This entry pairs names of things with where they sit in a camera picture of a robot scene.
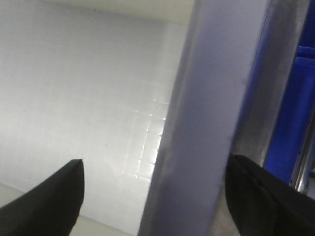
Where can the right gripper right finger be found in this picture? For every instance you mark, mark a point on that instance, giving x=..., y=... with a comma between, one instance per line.
x=262, y=205

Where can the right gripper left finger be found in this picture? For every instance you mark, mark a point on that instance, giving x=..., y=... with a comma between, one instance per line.
x=50, y=209

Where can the white plastic tote bin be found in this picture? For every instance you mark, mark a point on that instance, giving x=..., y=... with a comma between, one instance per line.
x=146, y=95

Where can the blue bin far right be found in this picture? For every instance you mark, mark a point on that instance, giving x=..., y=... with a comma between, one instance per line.
x=295, y=120

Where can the steel shelf front rail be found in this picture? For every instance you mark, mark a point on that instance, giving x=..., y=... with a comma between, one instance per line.
x=276, y=50

